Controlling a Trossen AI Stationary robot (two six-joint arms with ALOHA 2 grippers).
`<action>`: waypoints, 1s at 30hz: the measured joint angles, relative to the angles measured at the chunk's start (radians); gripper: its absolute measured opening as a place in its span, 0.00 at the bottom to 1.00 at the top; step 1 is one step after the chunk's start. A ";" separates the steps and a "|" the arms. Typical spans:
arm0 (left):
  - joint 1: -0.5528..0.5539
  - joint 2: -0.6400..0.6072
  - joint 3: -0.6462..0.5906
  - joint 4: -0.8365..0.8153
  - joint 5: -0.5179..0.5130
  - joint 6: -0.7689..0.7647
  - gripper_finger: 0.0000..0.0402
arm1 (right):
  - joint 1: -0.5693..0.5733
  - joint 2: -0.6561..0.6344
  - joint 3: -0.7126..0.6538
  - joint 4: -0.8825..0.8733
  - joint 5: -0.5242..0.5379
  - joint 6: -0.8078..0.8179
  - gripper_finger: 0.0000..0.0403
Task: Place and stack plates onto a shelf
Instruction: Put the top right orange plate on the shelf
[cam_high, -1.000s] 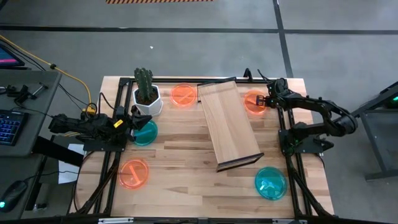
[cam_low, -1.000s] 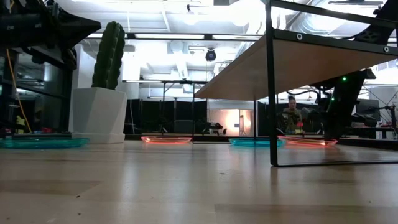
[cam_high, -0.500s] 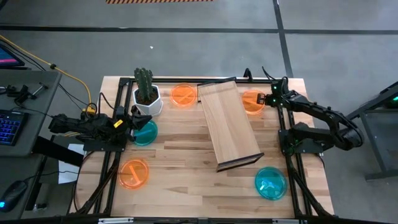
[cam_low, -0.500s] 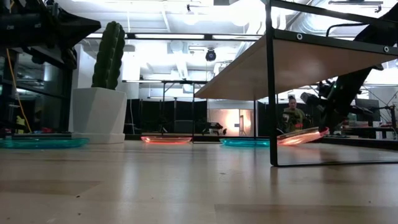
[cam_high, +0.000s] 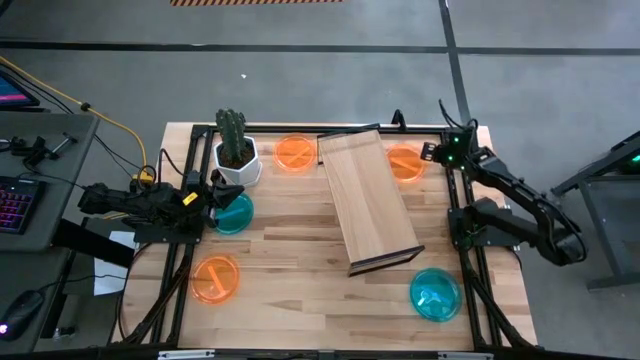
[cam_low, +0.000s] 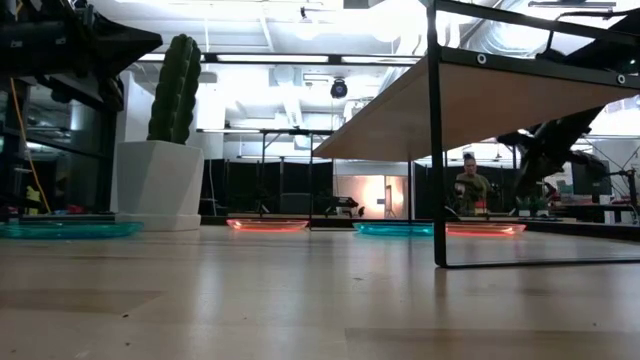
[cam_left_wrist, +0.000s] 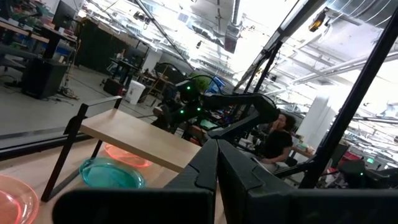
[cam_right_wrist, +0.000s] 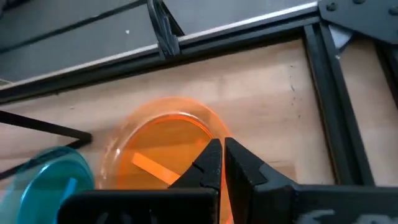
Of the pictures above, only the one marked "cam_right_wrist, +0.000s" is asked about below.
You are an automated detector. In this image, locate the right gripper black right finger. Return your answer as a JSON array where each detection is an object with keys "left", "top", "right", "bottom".
[{"left": 224, "top": 137, "right": 398, "bottom": 224}]

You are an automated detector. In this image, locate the orange translucent plastic plate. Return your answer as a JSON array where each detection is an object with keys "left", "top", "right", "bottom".
[{"left": 96, "top": 96, "right": 234, "bottom": 224}]

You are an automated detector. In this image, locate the teal translucent plastic plate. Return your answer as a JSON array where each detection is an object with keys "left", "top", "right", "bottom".
[{"left": 0, "top": 146, "right": 95, "bottom": 224}]

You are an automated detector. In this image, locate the black aluminium rig frame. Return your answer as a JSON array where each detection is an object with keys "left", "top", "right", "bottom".
[{"left": 0, "top": 0, "right": 398, "bottom": 187}]

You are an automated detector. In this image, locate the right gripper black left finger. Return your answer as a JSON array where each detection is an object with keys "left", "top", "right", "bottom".
[{"left": 57, "top": 139, "right": 223, "bottom": 224}]

